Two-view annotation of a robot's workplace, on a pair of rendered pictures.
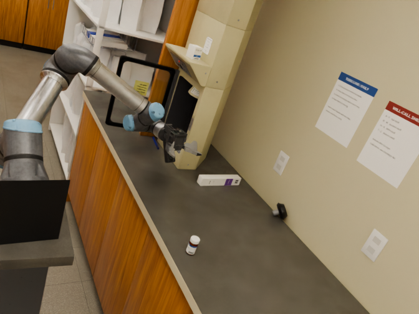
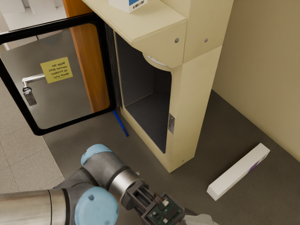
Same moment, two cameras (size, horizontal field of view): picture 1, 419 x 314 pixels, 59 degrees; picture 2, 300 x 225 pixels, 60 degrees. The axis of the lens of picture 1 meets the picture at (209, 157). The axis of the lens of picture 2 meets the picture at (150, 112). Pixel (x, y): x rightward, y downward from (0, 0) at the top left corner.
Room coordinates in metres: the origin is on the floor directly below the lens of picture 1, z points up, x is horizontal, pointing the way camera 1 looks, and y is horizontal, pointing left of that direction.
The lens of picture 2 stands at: (1.37, 0.19, 1.75)
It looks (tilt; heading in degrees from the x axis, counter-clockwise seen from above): 50 degrees down; 2
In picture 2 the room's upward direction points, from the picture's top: straight up
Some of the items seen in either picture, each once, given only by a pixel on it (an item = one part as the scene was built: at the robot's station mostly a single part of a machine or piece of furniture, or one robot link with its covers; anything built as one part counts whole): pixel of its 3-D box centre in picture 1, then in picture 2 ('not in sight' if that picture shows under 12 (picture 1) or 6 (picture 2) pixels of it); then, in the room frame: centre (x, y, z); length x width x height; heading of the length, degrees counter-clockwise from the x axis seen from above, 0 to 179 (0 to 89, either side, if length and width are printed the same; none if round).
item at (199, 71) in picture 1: (184, 63); (114, 15); (1.87, 0.28, 1.46); 0.32 x 0.12 x 0.10; 37
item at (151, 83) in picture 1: (139, 96); (64, 82); (1.95, 0.47, 1.19); 0.30 x 0.01 x 0.40; 117
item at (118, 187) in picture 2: (163, 131); (128, 186); (1.62, 0.25, 1.18); 0.08 x 0.05 x 0.08; 138
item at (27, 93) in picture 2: not in sight; (30, 97); (1.89, 0.56, 1.18); 0.02 x 0.02 x 0.06; 27
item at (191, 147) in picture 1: (194, 147); (205, 221); (1.55, 0.08, 1.19); 0.09 x 0.03 x 0.06; 84
